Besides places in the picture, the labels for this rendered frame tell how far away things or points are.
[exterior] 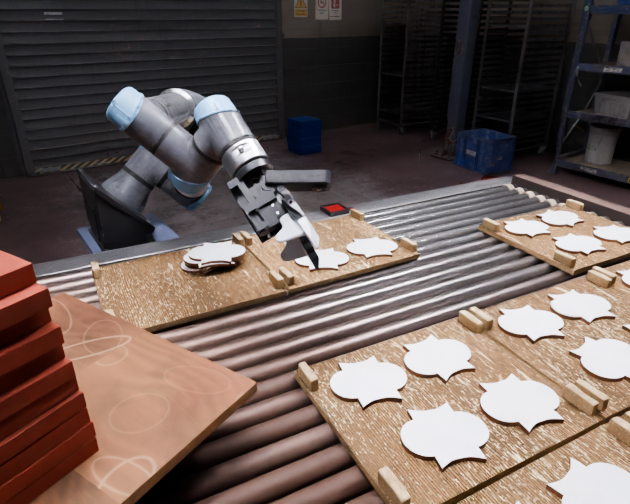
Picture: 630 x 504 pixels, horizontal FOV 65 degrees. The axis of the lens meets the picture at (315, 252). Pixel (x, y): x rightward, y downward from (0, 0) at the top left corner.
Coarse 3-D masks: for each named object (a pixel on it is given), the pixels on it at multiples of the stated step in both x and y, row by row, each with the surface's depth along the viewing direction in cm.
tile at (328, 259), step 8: (320, 256) 137; (328, 256) 137; (336, 256) 137; (344, 256) 137; (304, 264) 132; (312, 264) 132; (320, 264) 132; (328, 264) 132; (336, 264) 132; (344, 264) 133
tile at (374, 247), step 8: (360, 240) 146; (368, 240) 146; (376, 240) 146; (384, 240) 146; (352, 248) 141; (360, 248) 141; (368, 248) 141; (376, 248) 141; (384, 248) 141; (392, 248) 141; (368, 256) 137; (376, 256) 138; (392, 256) 138
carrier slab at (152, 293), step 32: (160, 256) 139; (96, 288) 123; (128, 288) 123; (160, 288) 123; (192, 288) 123; (224, 288) 123; (256, 288) 123; (128, 320) 110; (160, 320) 110; (192, 320) 112
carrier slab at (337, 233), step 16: (320, 224) 159; (336, 224) 159; (352, 224) 159; (368, 224) 159; (256, 240) 148; (272, 240) 148; (320, 240) 148; (336, 240) 148; (352, 240) 148; (256, 256) 139; (272, 256) 139; (352, 256) 139; (384, 256) 139; (400, 256) 139; (416, 256) 140; (304, 272) 130; (320, 272) 130; (336, 272) 130; (352, 272) 130; (288, 288) 123; (304, 288) 125
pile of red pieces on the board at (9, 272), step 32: (0, 256) 54; (0, 288) 50; (32, 288) 53; (0, 320) 49; (32, 320) 54; (0, 352) 51; (32, 352) 53; (0, 384) 52; (32, 384) 54; (64, 384) 58; (0, 416) 52; (32, 416) 55; (64, 416) 58; (0, 448) 52; (32, 448) 56; (64, 448) 59; (96, 448) 64; (0, 480) 53; (32, 480) 57
